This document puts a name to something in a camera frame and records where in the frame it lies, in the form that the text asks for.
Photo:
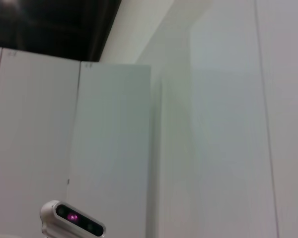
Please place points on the white head camera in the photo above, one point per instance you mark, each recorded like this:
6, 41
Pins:
73, 219

